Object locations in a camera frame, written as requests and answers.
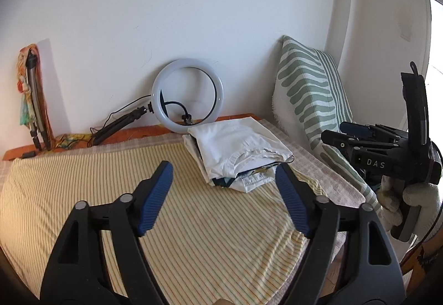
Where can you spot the white folded garment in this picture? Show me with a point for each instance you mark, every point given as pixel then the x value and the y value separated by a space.
pixel 252 184

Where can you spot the cream folded cloth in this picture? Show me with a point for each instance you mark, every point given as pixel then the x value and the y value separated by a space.
pixel 193 152

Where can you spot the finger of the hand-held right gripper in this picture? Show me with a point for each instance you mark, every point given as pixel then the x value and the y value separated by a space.
pixel 339 140
pixel 356 128

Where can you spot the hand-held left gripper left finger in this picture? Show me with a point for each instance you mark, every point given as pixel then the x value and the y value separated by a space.
pixel 157 197

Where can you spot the green striped pillow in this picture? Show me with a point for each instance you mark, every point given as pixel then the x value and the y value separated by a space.
pixel 311 83

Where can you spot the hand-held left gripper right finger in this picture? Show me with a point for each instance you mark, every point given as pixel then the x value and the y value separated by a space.
pixel 290 201

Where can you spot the person's right hand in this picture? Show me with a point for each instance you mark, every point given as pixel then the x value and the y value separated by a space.
pixel 425 197

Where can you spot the yellow striped blanket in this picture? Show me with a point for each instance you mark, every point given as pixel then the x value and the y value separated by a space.
pixel 207 222

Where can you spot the window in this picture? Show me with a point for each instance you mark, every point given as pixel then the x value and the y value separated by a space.
pixel 436 48

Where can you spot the black tripod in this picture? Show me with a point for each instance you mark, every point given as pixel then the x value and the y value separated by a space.
pixel 110 128

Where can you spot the colourful floral cloth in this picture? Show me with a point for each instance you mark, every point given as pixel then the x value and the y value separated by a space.
pixel 24 107

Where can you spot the black power adapter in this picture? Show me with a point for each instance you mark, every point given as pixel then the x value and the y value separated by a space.
pixel 28 154

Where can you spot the wooden chair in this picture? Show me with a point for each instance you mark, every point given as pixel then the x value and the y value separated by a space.
pixel 425 267

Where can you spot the white shirt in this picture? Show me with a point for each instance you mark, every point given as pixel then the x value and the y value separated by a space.
pixel 235 142

